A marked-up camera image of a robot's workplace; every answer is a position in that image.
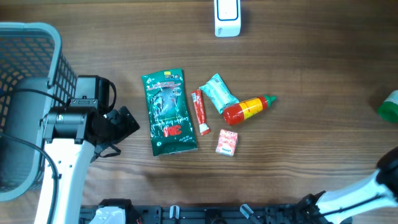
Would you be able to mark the green lid spice jar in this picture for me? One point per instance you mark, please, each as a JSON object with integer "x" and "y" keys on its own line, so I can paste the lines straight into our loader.
{"x": 389, "y": 108}

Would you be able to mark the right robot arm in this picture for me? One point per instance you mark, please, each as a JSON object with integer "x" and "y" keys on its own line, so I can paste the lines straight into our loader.
{"x": 379, "y": 190}

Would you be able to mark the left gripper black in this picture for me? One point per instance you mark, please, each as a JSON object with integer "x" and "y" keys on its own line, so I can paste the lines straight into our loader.
{"x": 124, "y": 129}

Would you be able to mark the small red tissue packet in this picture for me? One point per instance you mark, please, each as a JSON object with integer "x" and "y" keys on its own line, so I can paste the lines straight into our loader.
{"x": 227, "y": 143}

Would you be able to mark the green 3M gloves package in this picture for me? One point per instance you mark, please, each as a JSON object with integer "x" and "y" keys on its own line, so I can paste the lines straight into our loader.
{"x": 170, "y": 125}

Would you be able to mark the grey plastic shopping basket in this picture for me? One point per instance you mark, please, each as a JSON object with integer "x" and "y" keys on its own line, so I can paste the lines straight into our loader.
{"x": 35, "y": 76}

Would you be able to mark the red sauce bottle green cap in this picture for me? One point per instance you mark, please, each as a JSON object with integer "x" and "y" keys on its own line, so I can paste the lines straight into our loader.
{"x": 239, "y": 112}

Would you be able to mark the white barcode scanner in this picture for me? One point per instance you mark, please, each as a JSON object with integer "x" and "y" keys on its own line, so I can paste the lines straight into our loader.
{"x": 227, "y": 14}

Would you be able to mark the white teal pouch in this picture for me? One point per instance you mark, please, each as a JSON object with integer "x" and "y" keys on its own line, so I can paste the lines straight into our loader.
{"x": 216, "y": 90}

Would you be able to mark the red snack stick packet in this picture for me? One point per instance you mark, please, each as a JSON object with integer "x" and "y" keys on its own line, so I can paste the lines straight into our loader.
{"x": 200, "y": 112}

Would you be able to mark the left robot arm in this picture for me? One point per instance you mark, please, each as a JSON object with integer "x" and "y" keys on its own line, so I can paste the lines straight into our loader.
{"x": 74, "y": 136}

